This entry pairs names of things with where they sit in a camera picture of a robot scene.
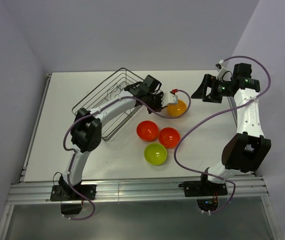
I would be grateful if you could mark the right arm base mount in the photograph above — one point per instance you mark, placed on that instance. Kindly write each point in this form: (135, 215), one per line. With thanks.
(206, 194)

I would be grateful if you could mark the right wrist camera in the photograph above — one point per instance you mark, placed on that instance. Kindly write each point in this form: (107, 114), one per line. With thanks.
(222, 70)

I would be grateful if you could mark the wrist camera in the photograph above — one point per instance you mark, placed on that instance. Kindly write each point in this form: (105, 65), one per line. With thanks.
(222, 70)
(169, 98)

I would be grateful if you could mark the red-orange bowl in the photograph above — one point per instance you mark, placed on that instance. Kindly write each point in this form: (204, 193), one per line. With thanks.
(147, 130)
(169, 137)

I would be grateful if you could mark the aluminium rail frame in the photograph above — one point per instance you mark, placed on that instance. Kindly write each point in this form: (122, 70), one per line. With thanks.
(134, 200)

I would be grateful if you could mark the red-orange bowl left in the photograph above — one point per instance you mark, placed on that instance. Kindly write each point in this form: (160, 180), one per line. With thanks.
(147, 130)

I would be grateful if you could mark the yellow-orange bowl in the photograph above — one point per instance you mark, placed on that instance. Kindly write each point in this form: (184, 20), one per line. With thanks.
(175, 110)

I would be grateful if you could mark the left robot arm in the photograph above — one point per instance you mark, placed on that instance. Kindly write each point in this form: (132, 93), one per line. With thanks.
(86, 130)

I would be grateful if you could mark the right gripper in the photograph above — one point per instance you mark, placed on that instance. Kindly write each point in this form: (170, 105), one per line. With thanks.
(201, 93)

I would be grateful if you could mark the wire dish rack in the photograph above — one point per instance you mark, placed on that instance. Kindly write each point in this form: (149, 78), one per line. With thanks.
(108, 90)

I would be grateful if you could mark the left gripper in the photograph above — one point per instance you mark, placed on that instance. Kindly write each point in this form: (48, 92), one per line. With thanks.
(159, 108)

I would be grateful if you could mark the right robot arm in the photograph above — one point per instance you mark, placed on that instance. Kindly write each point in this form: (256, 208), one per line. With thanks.
(248, 148)

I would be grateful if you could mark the red-orange bowl right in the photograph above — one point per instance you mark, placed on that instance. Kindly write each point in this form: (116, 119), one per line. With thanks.
(169, 137)

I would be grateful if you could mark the lime green bowl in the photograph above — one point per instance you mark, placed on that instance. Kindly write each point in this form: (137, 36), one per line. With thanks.
(155, 154)

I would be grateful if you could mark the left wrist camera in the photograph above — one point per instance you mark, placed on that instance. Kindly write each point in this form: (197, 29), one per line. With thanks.
(169, 98)

